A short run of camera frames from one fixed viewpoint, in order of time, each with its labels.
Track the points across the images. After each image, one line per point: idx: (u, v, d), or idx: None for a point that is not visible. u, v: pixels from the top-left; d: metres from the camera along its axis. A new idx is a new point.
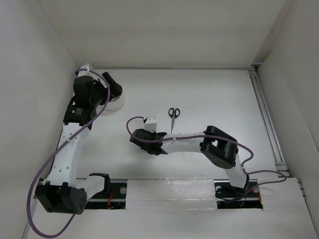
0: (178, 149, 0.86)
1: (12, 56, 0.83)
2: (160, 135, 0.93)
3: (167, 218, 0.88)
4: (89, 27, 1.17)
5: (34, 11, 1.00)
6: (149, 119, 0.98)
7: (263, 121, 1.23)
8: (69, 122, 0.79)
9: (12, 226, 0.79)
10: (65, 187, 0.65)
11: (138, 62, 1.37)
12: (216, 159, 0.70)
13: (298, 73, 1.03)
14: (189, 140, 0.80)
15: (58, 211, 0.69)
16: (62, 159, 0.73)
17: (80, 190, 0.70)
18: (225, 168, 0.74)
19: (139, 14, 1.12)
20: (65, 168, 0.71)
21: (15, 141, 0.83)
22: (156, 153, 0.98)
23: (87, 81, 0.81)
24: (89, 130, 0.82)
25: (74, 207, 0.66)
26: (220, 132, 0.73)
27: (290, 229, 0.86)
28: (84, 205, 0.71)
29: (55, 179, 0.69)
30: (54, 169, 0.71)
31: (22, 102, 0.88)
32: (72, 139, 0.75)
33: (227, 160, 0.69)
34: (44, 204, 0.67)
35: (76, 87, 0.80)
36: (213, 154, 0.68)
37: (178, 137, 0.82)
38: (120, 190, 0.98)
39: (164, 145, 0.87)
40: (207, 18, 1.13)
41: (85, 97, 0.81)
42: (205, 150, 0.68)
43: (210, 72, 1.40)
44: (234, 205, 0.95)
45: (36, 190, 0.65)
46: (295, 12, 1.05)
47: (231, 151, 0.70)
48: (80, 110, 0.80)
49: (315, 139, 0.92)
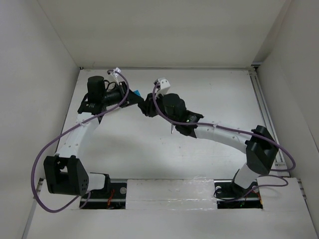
0: (215, 138, 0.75)
1: (12, 56, 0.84)
2: (195, 115, 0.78)
3: (167, 218, 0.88)
4: (90, 28, 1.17)
5: (34, 11, 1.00)
6: (162, 82, 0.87)
7: (263, 121, 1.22)
8: (82, 112, 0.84)
9: (12, 226, 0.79)
10: (74, 159, 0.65)
11: (138, 62, 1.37)
12: (255, 162, 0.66)
13: (298, 73, 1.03)
14: (233, 133, 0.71)
15: (59, 190, 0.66)
16: (73, 138, 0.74)
17: (84, 171, 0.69)
18: (258, 173, 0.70)
19: (139, 14, 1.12)
20: (75, 144, 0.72)
21: (15, 141, 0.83)
22: (185, 132, 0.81)
23: (100, 80, 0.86)
24: (98, 124, 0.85)
25: (77, 183, 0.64)
26: (267, 134, 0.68)
27: (290, 229, 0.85)
28: (85, 188, 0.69)
29: (64, 153, 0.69)
30: (64, 145, 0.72)
31: (22, 101, 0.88)
32: (84, 124, 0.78)
33: (267, 165, 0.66)
34: (49, 178, 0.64)
35: (89, 84, 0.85)
36: (256, 154, 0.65)
37: (220, 126, 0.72)
38: (120, 190, 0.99)
39: (199, 129, 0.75)
40: (207, 18, 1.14)
41: (98, 94, 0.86)
42: (250, 149, 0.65)
43: (211, 72, 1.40)
44: (234, 205, 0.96)
45: (45, 160, 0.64)
46: (295, 12, 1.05)
47: (272, 157, 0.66)
48: (94, 104, 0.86)
49: (315, 139, 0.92)
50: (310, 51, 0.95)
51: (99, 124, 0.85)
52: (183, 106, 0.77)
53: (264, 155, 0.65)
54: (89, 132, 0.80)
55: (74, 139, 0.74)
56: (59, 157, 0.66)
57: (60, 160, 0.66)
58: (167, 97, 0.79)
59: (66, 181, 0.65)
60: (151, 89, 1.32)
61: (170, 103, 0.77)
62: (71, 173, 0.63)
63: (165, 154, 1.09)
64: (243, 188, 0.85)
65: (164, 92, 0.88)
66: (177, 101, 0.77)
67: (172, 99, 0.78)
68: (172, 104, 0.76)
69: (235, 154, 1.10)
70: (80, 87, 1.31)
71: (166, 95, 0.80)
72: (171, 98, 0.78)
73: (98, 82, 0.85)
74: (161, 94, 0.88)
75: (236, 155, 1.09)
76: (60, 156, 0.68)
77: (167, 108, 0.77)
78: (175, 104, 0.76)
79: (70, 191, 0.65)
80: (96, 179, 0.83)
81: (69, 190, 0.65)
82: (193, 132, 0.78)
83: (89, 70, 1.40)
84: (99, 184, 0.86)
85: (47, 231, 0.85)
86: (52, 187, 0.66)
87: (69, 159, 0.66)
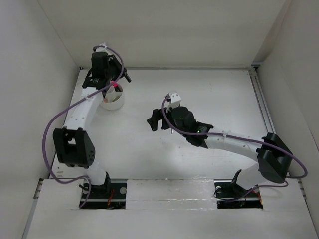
0: (225, 148, 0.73)
1: (12, 56, 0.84)
2: (205, 126, 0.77)
3: (168, 218, 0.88)
4: (89, 28, 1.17)
5: (34, 11, 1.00)
6: (173, 96, 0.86)
7: (264, 122, 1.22)
8: (87, 86, 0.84)
9: (12, 226, 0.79)
10: (80, 131, 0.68)
11: (138, 62, 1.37)
12: (269, 170, 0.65)
13: (299, 73, 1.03)
14: (243, 141, 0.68)
15: (67, 161, 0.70)
16: (79, 111, 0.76)
17: (91, 142, 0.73)
18: (274, 181, 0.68)
19: (139, 14, 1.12)
20: (81, 117, 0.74)
21: (15, 141, 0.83)
22: (195, 144, 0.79)
23: (104, 55, 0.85)
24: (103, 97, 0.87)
25: (84, 154, 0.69)
26: (279, 141, 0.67)
27: (290, 229, 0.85)
28: (91, 159, 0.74)
29: (71, 126, 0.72)
30: (71, 118, 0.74)
31: (22, 102, 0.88)
32: (89, 98, 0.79)
33: (281, 173, 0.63)
34: (58, 148, 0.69)
35: (93, 59, 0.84)
36: (268, 162, 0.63)
37: (230, 135, 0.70)
38: (120, 190, 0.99)
39: (209, 139, 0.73)
40: (207, 18, 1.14)
41: (102, 69, 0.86)
42: (262, 157, 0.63)
43: (211, 72, 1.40)
44: (234, 205, 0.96)
45: (53, 133, 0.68)
46: (295, 12, 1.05)
47: (287, 164, 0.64)
48: (98, 80, 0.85)
49: (315, 139, 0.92)
50: (310, 51, 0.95)
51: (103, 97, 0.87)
52: (192, 118, 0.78)
53: (277, 163, 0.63)
54: (94, 106, 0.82)
55: (80, 112, 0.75)
56: (67, 129, 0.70)
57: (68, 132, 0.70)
58: (175, 111, 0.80)
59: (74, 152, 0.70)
60: (151, 89, 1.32)
61: (178, 115, 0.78)
62: (78, 144, 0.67)
63: (165, 155, 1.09)
64: (243, 188, 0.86)
65: (175, 105, 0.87)
66: (185, 113, 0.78)
67: (180, 112, 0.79)
68: (180, 117, 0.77)
69: (235, 154, 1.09)
70: (80, 86, 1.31)
71: (175, 109, 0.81)
72: (179, 111, 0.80)
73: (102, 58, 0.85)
74: (171, 108, 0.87)
75: (236, 155, 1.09)
76: (68, 128, 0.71)
77: (176, 121, 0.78)
78: (183, 116, 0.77)
79: (78, 161, 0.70)
80: (96, 174, 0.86)
81: (78, 161, 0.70)
82: (204, 143, 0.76)
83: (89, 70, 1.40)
84: (98, 179, 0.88)
85: (47, 232, 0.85)
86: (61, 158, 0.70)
87: (76, 131, 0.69)
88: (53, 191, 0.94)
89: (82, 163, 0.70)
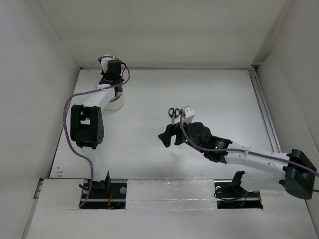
0: (247, 165, 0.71)
1: (12, 56, 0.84)
2: (223, 141, 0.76)
3: (168, 218, 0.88)
4: (89, 27, 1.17)
5: (34, 10, 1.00)
6: (186, 111, 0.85)
7: (263, 121, 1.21)
8: (102, 84, 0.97)
9: (12, 226, 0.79)
10: (95, 108, 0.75)
11: (138, 62, 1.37)
12: (296, 188, 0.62)
13: (299, 73, 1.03)
14: (267, 159, 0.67)
15: (79, 137, 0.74)
16: (96, 96, 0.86)
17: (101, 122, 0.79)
18: (298, 197, 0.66)
19: (139, 14, 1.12)
20: (97, 100, 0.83)
21: (15, 141, 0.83)
22: (213, 160, 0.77)
23: (118, 61, 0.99)
24: (114, 95, 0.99)
25: (95, 132, 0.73)
26: (304, 158, 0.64)
27: (290, 229, 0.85)
28: (100, 140, 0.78)
29: (88, 104, 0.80)
30: (87, 100, 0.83)
31: (22, 101, 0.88)
32: (105, 89, 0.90)
33: (309, 189, 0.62)
34: (73, 123, 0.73)
35: (109, 63, 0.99)
36: (297, 181, 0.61)
37: (252, 152, 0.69)
38: (120, 190, 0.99)
39: (230, 156, 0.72)
40: (207, 18, 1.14)
41: (115, 71, 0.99)
42: (292, 177, 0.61)
43: (211, 72, 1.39)
44: (234, 205, 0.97)
45: (72, 107, 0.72)
46: (295, 12, 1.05)
47: (312, 179, 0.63)
48: (110, 81, 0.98)
49: (315, 139, 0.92)
50: (311, 51, 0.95)
51: (114, 95, 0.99)
52: (208, 133, 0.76)
53: (305, 180, 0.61)
54: (107, 97, 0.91)
55: (96, 97, 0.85)
56: (83, 107, 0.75)
57: (83, 110, 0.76)
58: (191, 127, 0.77)
59: (87, 128, 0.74)
60: (150, 89, 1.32)
61: (195, 132, 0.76)
62: (93, 119, 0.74)
63: (165, 155, 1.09)
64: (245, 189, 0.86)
65: (189, 120, 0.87)
66: (202, 129, 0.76)
67: (196, 128, 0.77)
68: (197, 134, 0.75)
69: None
70: (80, 86, 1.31)
71: (191, 125, 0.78)
72: (196, 126, 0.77)
73: (116, 62, 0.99)
74: (185, 122, 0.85)
75: None
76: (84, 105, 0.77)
77: (193, 138, 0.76)
78: (200, 133, 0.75)
79: (88, 139, 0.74)
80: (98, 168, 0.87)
81: (88, 137, 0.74)
82: (223, 158, 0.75)
83: (89, 70, 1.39)
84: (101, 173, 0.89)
85: (47, 231, 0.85)
86: (74, 134, 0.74)
87: (91, 107, 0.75)
88: (53, 191, 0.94)
89: (92, 140, 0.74)
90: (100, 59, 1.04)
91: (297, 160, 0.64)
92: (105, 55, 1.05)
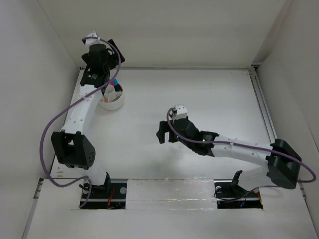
0: (233, 156, 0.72)
1: (12, 56, 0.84)
2: (210, 134, 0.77)
3: (167, 219, 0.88)
4: (89, 27, 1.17)
5: (34, 11, 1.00)
6: (178, 108, 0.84)
7: (263, 121, 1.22)
8: (85, 84, 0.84)
9: (12, 225, 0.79)
10: (78, 136, 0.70)
11: (138, 62, 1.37)
12: (281, 177, 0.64)
13: (298, 73, 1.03)
14: (250, 149, 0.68)
15: (68, 162, 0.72)
16: (78, 113, 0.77)
17: (90, 143, 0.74)
18: (284, 186, 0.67)
19: (139, 14, 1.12)
20: (79, 120, 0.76)
21: (15, 141, 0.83)
22: (203, 154, 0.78)
23: (102, 49, 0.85)
24: (101, 94, 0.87)
25: (83, 158, 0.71)
26: (287, 148, 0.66)
27: (290, 229, 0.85)
28: (92, 159, 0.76)
29: (70, 128, 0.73)
30: (70, 120, 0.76)
31: (22, 102, 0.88)
32: (87, 98, 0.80)
33: (292, 179, 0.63)
34: (58, 152, 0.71)
35: (92, 53, 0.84)
36: (280, 170, 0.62)
37: (237, 143, 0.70)
38: (120, 190, 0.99)
39: (216, 148, 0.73)
40: (207, 18, 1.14)
41: (100, 63, 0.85)
42: (274, 166, 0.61)
43: (211, 72, 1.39)
44: (234, 205, 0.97)
45: (52, 136, 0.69)
46: (295, 12, 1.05)
47: (297, 169, 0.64)
48: (96, 76, 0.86)
49: (315, 139, 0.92)
50: (311, 51, 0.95)
51: (102, 94, 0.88)
52: (192, 126, 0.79)
53: (289, 170, 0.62)
54: (92, 105, 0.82)
55: (79, 114, 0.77)
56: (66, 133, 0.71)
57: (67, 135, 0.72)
58: (178, 122, 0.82)
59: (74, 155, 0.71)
60: (150, 89, 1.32)
61: (180, 126, 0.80)
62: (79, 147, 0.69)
63: (165, 155, 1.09)
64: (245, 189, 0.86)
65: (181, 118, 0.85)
66: (186, 124, 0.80)
67: (181, 123, 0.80)
68: (181, 128, 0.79)
69: None
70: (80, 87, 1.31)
71: (178, 121, 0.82)
72: (181, 122, 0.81)
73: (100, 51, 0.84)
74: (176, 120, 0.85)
75: None
76: (67, 131, 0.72)
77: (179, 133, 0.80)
78: (184, 127, 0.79)
79: (78, 163, 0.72)
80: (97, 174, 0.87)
81: (78, 163, 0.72)
82: (210, 151, 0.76)
83: None
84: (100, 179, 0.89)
85: (47, 231, 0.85)
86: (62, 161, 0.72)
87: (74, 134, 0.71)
88: (53, 191, 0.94)
89: (81, 165, 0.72)
90: (84, 41, 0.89)
91: (280, 149, 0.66)
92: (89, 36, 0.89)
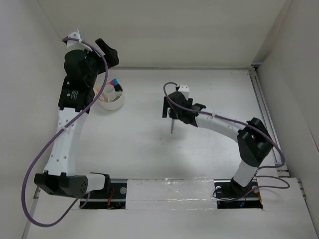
0: (213, 126, 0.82)
1: (12, 56, 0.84)
2: (198, 105, 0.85)
3: (167, 219, 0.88)
4: (89, 28, 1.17)
5: (34, 11, 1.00)
6: (182, 87, 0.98)
7: (263, 121, 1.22)
8: (64, 107, 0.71)
9: (12, 225, 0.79)
10: (63, 178, 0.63)
11: (138, 62, 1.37)
12: (248, 153, 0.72)
13: (298, 73, 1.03)
14: (228, 122, 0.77)
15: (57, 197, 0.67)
16: (60, 150, 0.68)
17: (79, 176, 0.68)
18: (251, 165, 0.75)
19: (139, 14, 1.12)
20: (63, 157, 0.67)
21: (15, 142, 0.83)
22: (188, 122, 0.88)
23: (80, 59, 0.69)
24: (87, 115, 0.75)
25: (74, 194, 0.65)
26: (262, 127, 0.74)
27: (289, 229, 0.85)
28: (84, 187, 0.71)
29: (53, 169, 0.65)
30: (52, 158, 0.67)
31: (22, 102, 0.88)
32: (69, 127, 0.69)
33: (257, 157, 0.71)
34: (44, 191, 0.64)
35: (69, 65, 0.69)
36: (247, 144, 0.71)
37: (218, 116, 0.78)
38: (120, 190, 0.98)
39: (199, 117, 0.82)
40: (206, 18, 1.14)
41: (79, 77, 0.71)
42: (242, 137, 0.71)
43: (211, 72, 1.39)
44: (233, 205, 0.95)
45: (36, 179, 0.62)
46: (295, 12, 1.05)
47: (265, 150, 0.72)
48: (76, 93, 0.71)
49: (315, 138, 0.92)
50: (311, 51, 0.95)
51: (88, 115, 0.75)
52: (182, 96, 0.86)
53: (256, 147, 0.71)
54: (76, 134, 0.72)
55: (62, 149, 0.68)
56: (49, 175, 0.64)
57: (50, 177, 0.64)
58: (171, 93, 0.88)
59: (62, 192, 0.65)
60: (151, 89, 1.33)
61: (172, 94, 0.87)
62: (68, 189, 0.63)
63: (165, 155, 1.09)
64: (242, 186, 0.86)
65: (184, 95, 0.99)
66: (178, 93, 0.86)
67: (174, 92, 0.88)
68: (172, 96, 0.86)
69: (235, 154, 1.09)
70: None
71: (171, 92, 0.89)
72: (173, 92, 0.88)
73: (78, 62, 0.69)
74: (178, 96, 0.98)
75: (236, 155, 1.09)
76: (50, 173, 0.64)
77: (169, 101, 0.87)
78: (175, 95, 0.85)
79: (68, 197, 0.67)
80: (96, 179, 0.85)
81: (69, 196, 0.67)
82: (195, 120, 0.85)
83: None
84: (99, 185, 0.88)
85: (47, 231, 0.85)
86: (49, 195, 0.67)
87: (58, 177, 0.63)
88: None
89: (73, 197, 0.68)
90: (65, 41, 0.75)
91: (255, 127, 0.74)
92: (72, 36, 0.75)
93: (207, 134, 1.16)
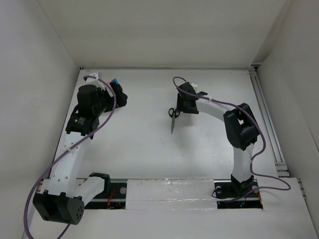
0: (209, 110, 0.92)
1: (12, 57, 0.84)
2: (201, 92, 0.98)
3: (167, 219, 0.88)
4: (89, 28, 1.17)
5: (34, 11, 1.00)
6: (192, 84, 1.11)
7: (263, 121, 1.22)
8: (71, 131, 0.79)
9: (12, 226, 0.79)
10: (62, 197, 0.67)
11: (138, 62, 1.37)
12: (233, 133, 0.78)
13: (298, 73, 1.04)
14: (220, 105, 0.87)
15: (54, 219, 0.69)
16: (62, 170, 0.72)
17: (78, 200, 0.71)
18: (237, 147, 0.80)
19: (139, 15, 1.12)
20: (64, 178, 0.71)
21: (15, 142, 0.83)
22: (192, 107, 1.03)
23: (91, 90, 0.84)
24: (90, 140, 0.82)
25: (70, 217, 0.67)
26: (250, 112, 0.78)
27: (289, 229, 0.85)
28: (80, 214, 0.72)
29: (53, 188, 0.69)
30: (53, 178, 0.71)
31: (22, 102, 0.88)
32: (73, 149, 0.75)
33: (239, 137, 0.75)
34: (42, 212, 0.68)
35: (81, 95, 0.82)
36: (231, 122, 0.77)
37: (214, 100, 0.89)
38: (120, 190, 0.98)
39: (198, 101, 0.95)
40: (207, 18, 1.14)
41: (88, 105, 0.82)
42: (227, 116, 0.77)
43: (211, 72, 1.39)
44: (234, 204, 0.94)
45: (35, 198, 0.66)
46: (295, 12, 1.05)
47: (249, 134, 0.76)
48: (83, 119, 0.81)
49: (314, 138, 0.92)
50: (311, 51, 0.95)
51: (91, 140, 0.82)
52: (189, 85, 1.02)
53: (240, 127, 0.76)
54: (79, 156, 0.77)
55: (63, 170, 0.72)
56: (49, 195, 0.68)
57: (50, 196, 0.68)
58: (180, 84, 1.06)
59: (58, 214, 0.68)
60: (151, 89, 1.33)
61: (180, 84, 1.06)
62: (64, 211, 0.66)
63: (165, 155, 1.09)
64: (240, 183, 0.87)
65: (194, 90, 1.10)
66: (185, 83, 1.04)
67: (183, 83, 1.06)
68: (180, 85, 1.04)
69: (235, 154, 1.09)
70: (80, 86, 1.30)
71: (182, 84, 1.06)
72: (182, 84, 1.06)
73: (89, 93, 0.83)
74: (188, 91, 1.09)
75: None
76: (50, 192, 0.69)
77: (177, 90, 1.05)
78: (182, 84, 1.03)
79: (64, 220, 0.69)
80: (94, 185, 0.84)
81: (64, 220, 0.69)
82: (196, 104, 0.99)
83: (89, 70, 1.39)
84: (98, 189, 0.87)
85: (47, 231, 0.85)
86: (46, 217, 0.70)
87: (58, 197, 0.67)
88: None
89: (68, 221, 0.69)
90: (85, 78, 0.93)
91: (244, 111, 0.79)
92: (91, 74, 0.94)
93: (207, 134, 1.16)
